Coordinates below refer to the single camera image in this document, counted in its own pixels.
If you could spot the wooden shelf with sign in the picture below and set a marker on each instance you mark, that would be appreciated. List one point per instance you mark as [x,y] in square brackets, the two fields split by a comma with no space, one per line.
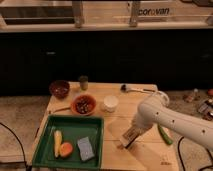
[101,15]

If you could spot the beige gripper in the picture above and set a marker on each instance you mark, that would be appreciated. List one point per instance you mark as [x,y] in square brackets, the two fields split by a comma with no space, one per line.
[133,131]

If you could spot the wooden spoon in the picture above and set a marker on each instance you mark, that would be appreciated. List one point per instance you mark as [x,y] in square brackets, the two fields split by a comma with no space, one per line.
[57,110]

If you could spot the yellow corn cob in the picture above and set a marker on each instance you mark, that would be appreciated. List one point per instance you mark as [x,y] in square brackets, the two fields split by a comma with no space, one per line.
[57,142]

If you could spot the blue sponge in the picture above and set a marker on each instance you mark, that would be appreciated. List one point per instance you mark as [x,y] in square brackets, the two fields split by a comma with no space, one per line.
[85,149]

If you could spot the white paper cup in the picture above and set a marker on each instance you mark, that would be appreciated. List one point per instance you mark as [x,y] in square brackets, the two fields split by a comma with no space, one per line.
[110,103]

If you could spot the green chili pepper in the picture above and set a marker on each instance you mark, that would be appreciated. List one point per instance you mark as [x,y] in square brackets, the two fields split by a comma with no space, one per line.
[164,136]

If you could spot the orange fruit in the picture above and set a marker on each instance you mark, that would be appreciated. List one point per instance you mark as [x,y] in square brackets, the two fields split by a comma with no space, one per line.
[65,149]

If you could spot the orange bowl with beans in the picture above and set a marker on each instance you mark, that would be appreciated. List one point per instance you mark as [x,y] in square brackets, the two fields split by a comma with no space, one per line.
[84,105]

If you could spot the green plastic tray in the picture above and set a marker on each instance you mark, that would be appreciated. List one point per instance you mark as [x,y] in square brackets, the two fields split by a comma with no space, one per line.
[73,128]

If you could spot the dark red bowl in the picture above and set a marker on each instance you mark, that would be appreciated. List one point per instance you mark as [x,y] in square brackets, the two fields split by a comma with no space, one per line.
[59,89]

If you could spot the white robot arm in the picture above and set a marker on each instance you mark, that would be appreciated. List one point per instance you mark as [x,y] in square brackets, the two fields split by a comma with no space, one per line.
[154,109]

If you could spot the small dark glass jar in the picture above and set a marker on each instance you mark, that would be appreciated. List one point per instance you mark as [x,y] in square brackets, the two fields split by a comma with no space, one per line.
[83,81]

